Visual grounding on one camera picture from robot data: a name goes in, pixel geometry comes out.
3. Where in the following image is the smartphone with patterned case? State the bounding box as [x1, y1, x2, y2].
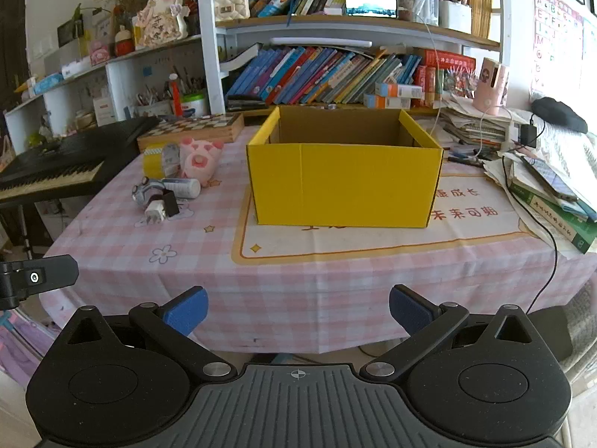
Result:
[520, 155, 579, 201]

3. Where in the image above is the white box red label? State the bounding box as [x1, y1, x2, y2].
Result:
[92, 96, 116, 127]

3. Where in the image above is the white wooden bookshelf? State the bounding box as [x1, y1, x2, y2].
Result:
[196, 0, 507, 117]

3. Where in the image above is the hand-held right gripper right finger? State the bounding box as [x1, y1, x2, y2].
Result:
[360, 284, 537, 381]

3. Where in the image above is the white jar green lid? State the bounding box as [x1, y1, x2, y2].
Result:
[181, 93, 208, 117]

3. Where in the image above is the smartphone with lit screen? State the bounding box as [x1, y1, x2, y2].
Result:
[345, 0, 398, 19]

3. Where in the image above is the white charger plug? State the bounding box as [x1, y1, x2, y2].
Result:
[144, 200, 168, 225]

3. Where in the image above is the black cable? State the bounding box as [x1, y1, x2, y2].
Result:
[501, 149, 560, 318]

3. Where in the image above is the red white figurine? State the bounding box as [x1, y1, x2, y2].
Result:
[114, 25, 136, 55]

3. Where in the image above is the orange white small box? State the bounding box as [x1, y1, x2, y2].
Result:
[375, 81, 423, 99]
[364, 94, 412, 110]

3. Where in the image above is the white patterned cloth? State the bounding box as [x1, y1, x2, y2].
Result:
[536, 126, 597, 197]

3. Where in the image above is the blue white tissue pack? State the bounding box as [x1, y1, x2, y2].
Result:
[32, 74, 63, 95]

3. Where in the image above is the pink power bank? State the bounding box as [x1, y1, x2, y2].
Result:
[473, 57, 509, 116]

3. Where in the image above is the white round pen cup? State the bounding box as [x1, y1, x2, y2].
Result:
[410, 0, 441, 26]

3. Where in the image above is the yellow cardboard box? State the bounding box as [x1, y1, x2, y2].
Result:
[246, 105, 444, 229]

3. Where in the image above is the yellow tape roll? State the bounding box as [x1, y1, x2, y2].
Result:
[142, 144, 180, 179]

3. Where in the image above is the black cloth hat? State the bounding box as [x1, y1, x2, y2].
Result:
[532, 97, 589, 134]

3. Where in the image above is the alphabet wall poster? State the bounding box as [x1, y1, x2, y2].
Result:
[531, 0, 586, 99]

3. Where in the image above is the white plastic bottle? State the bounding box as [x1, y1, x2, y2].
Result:
[164, 177, 202, 199]

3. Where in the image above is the stack of papers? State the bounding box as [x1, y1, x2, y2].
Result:
[438, 105, 528, 155]

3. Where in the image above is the low white shelf unit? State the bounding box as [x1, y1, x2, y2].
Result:
[4, 32, 220, 143]

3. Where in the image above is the black electronic keyboard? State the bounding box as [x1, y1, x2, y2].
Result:
[0, 116, 162, 203]

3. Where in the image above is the white square pen holder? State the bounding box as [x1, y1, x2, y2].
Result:
[438, 0, 473, 34]

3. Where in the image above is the red book box set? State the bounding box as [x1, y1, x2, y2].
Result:
[422, 49, 476, 108]

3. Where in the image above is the small black photo frame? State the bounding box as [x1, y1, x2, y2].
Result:
[57, 14, 85, 48]

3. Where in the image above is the red white tube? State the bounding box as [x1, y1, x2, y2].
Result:
[169, 74, 184, 116]

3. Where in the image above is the floral fabric doll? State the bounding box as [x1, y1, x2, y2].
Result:
[135, 0, 190, 48]

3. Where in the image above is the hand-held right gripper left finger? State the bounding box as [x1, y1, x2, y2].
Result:
[62, 286, 238, 381]

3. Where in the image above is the pink pig plush toy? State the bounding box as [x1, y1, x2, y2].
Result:
[179, 137, 225, 187]

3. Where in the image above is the thick green book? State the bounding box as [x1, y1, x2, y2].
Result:
[508, 182, 597, 255]

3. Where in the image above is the small black block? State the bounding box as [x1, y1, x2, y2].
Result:
[161, 191, 181, 218]

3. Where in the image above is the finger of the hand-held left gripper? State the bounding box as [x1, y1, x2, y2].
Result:
[0, 254, 79, 311]

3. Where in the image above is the wooden chessboard box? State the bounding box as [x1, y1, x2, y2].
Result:
[137, 113, 245, 154]

